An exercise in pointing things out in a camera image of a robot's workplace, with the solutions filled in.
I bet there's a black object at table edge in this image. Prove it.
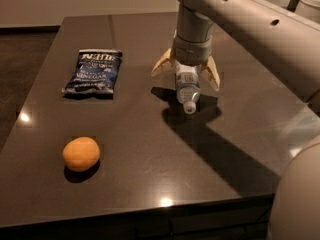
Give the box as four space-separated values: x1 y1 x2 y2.
287 0 300 12

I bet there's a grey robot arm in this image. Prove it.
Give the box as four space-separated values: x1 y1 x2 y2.
152 0 320 240

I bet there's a blue chip bag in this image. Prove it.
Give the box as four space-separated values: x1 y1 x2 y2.
62 49 123 95

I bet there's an orange fruit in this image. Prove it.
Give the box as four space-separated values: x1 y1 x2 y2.
62 137 100 172

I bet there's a clear blue plastic bottle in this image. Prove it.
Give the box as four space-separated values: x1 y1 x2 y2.
175 62 200 115

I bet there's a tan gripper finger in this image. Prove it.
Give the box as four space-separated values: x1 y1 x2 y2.
200 56 221 91
151 49 175 77

